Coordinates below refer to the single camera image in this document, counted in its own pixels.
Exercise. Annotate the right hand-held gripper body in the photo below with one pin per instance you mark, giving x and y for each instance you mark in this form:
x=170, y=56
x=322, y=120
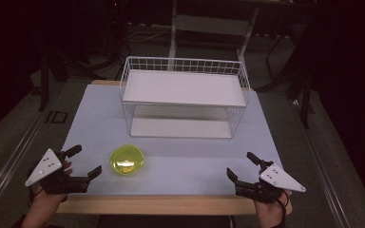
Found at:
x=278, y=179

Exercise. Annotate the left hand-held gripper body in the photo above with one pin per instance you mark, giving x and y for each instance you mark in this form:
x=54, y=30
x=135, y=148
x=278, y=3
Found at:
x=44, y=166

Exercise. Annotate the yellow-green plastic plate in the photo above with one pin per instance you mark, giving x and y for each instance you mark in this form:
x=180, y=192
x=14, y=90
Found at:
x=126, y=160

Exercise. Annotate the person's right hand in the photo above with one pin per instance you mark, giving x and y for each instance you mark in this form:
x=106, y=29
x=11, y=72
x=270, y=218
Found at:
x=271, y=213

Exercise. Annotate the person's left hand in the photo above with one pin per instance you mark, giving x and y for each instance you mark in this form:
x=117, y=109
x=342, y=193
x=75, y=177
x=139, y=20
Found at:
x=41, y=210

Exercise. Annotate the pale blue table mat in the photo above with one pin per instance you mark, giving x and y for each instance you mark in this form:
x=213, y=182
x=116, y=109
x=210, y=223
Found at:
x=183, y=167

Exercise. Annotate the black metal stand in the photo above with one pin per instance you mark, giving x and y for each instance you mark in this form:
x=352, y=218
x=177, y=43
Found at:
x=304, y=88
x=44, y=79

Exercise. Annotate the metal floor rail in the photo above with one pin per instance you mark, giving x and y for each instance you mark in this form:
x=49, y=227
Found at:
x=9, y=164
x=323, y=171

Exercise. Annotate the black floor bracket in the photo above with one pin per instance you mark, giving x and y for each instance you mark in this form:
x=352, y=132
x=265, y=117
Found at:
x=57, y=117

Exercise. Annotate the white metal frame stand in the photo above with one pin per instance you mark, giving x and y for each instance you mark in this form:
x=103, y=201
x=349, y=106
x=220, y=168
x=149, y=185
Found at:
x=212, y=25

